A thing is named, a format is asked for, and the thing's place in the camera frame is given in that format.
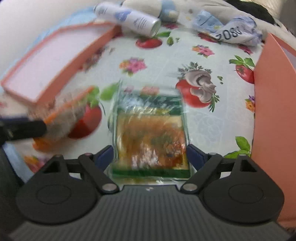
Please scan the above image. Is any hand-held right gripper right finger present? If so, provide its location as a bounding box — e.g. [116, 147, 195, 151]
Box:
[180, 144, 263, 193]

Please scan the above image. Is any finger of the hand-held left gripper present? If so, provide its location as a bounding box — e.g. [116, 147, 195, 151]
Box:
[0, 116, 48, 145]

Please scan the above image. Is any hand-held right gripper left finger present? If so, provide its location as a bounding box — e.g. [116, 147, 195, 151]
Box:
[38, 145, 120, 194]

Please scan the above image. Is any orange edged clear snack packet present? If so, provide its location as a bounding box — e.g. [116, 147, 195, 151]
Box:
[32, 86, 96, 151]

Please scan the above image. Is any green edged snack packet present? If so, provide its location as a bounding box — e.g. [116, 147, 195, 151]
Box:
[108, 86, 193, 184]

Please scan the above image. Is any orange cardboard box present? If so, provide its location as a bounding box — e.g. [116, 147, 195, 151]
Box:
[250, 32, 296, 230]

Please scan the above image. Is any orange box lid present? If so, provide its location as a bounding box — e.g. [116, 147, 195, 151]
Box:
[0, 20, 121, 108]

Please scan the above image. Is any vegetable print tablecloth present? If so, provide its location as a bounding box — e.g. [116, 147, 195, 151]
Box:
[23, 20, 263, 186]

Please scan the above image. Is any crumpled blue white plastic bag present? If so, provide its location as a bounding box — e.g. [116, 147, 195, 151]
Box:
[191, 9, 263, 47]

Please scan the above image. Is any white spray bottle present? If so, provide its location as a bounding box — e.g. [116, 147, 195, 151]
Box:
[93, 1, 162, 37]

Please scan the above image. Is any white and blue plush toy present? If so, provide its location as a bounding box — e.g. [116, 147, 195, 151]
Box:
[121, 0, 180, 23]

